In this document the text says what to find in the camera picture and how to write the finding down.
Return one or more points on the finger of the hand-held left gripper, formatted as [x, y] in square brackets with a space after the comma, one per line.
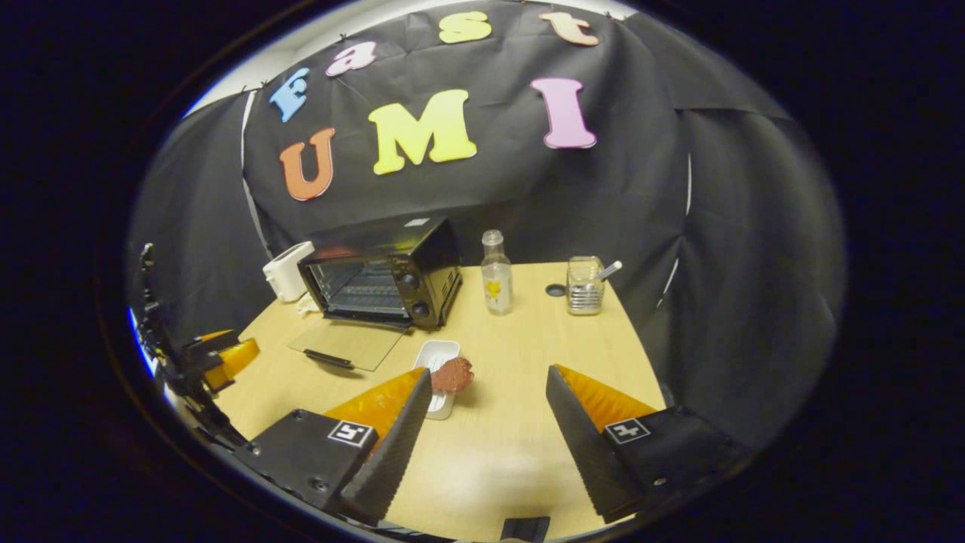
[215, 339]
[235, 360]

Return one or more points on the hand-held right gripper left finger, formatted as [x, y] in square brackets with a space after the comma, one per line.
[396, 452]

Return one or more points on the white divided snack dish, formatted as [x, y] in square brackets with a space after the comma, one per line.
[307, 305]

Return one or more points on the clear glass bottle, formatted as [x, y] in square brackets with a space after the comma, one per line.
[497, 279]

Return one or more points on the black electric oven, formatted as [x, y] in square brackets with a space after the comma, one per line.
[422, 256]

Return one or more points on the white rectangular plate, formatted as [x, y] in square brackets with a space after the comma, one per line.
[437, 353]

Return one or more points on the metal spoon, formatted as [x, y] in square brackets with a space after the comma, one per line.
[611, 269]

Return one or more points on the white toaster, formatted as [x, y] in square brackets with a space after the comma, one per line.
[286, 271]

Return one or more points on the small black round cap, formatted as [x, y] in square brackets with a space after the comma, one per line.
[556, 289]

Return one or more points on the brown meat slice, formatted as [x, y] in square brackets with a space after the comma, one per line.
[452, 375]

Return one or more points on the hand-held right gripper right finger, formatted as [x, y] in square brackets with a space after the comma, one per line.
[584, 452]

